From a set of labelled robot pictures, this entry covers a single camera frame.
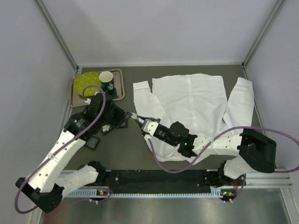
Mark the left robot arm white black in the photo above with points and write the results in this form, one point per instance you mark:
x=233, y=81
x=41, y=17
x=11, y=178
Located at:
x=44, y=186

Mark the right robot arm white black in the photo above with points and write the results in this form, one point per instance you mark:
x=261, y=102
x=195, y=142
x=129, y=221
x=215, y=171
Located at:
x=251, y=150

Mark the white shirt garment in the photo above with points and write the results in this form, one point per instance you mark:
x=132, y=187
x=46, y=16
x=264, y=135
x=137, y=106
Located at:
x=197, y=101

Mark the black square frame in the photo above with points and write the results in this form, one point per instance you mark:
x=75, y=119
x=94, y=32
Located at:
x=122, y=123
x=111, y=129
x=92, y=143

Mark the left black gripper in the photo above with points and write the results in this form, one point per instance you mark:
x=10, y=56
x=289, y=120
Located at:
x=121, y=116

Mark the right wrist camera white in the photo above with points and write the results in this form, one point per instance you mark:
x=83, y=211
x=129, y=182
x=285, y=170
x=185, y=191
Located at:
x=149, y=127

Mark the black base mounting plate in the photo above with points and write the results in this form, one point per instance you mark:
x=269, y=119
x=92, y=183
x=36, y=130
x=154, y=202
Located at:
x=161, y=182

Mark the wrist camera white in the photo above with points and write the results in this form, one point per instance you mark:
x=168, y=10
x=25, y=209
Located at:
x=149, y=127
x=88, y=100

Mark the white cup dark base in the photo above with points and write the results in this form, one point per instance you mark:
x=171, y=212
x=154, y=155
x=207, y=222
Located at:
x=107, y=80

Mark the sparkly snowflake brooch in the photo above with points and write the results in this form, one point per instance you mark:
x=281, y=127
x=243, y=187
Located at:
x=106, y=128

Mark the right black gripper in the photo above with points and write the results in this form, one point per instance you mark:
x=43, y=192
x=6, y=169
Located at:
x=144, y=124

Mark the black square frame right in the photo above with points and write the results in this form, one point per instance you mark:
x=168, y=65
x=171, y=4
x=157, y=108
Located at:
x=122, y=123

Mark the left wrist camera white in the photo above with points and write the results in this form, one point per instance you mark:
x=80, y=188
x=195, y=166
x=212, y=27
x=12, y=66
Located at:
x=88, y=100

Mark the green polka dot plate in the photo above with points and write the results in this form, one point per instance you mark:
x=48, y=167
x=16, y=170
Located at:
x=84, y=80

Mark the black square frame left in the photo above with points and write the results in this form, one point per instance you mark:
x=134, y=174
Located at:
x=111, y=129

